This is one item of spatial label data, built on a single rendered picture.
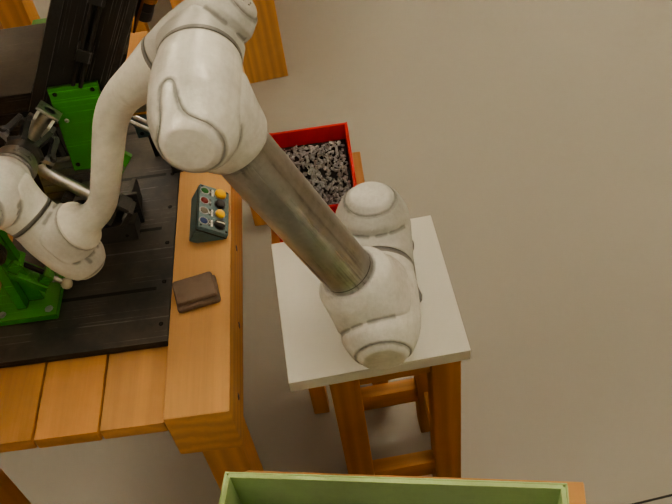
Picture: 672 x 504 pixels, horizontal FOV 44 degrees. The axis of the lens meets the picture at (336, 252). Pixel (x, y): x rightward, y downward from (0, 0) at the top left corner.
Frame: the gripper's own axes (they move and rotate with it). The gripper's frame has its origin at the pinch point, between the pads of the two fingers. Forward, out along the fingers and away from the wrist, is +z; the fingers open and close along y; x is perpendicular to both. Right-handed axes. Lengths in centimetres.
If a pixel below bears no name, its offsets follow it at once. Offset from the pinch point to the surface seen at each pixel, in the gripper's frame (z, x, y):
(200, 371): -39, 10, -53
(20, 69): 20.0, 1.8, 10.3
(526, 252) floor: 79, -18, -165
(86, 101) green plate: 5.2, -7.8, -5.5
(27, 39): 32.4, -0.1, 13.1
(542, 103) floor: 159, -51, -167
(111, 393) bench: -40, 25, -41
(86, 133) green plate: 5.2, -0.8, -9.5
